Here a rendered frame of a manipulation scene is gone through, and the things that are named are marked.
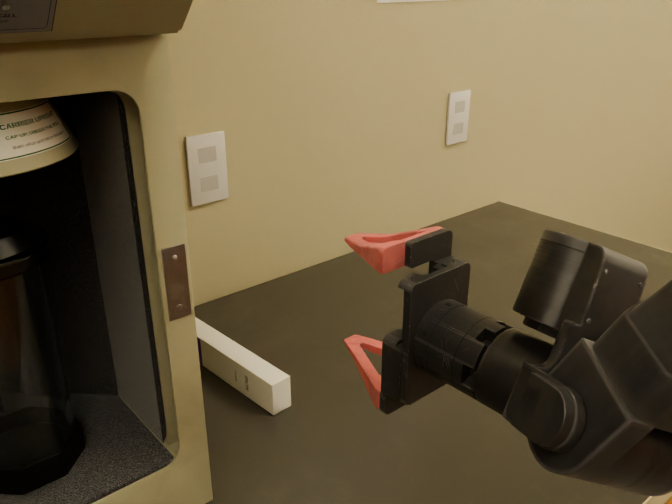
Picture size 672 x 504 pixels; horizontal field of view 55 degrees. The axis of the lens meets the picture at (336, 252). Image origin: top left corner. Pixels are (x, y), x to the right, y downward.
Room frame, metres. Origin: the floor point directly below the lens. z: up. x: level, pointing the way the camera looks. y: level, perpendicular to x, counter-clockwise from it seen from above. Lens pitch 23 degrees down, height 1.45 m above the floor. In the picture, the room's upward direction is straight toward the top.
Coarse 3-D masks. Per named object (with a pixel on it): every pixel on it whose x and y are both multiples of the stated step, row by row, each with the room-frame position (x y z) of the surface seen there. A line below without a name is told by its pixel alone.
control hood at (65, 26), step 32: (64, 0) 0.42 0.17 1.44; (96, 0) 0.44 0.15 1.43; (128, 0) 0.45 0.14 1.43; (160, 0) 0.47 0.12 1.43; (192, 0) 0.49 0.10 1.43; (32, 32) 0.43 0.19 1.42; (64, 32) 0.44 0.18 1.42; (96, 32) 0.46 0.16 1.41; (128, 32) 0.47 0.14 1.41; (160, 32) 0.49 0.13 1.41
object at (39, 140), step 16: (0, 112) 0.47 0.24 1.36; (16, 112) 0.48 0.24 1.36; (32, 112) 0.49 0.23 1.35; (48, 112) 0.51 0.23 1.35; (0, 128) 0.46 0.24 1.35; (16, 128) 0.47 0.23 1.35; (32, 128) 0.48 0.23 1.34; (48, 128) 0.49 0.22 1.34; (64, 128) 0.52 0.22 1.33; (0, 144) 0.45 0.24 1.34; (16, 144) 0.46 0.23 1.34; (32, 144) 0.47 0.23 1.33; (48, 144) 0.48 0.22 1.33; (64, 144) 0.50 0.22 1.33; (0, 160) 0.45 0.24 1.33; (16, 160) 0.46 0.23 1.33; (32, 160) 0.46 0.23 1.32; (48, 160) 0.48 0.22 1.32; (0, 176) 0.44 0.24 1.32
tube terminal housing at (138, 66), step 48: (0, 48) 0.44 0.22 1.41; (48, 48) 0.46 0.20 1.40; (96, 48) 0.48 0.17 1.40; (144, 48) 0.51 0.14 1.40; (0, 96) 0.44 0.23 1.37; (48, 96) 0.46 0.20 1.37; (144, 96) 0.50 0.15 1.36; (144, 144) 0.50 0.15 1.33; (144, 192) 0.53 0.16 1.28; (144, 240) 0.52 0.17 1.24; (192, 336) 0.52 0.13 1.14; (192, 384) 0.51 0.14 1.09; (192, 432) 0.51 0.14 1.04; (144, 480) 0.48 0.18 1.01; (192, 480) 0.51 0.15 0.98
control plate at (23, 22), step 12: (12, 0) 0.40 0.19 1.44; (24, 0) 0.41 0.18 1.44; (36, 0) 0.41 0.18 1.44; (48, 0) 0.41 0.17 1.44; (0, 12) 0.40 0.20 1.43; (12, 12) 0.41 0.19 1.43; (24, 12) 0.41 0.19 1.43; (36, 12) 0.42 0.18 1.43; (48, 12) 0.42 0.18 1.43; (0, 24) 0.41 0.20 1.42; (12, 24) 0.41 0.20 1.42; (24, 24) 0.42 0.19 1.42; (36, 24) 0.42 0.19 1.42; (48, 24) 0.43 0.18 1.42
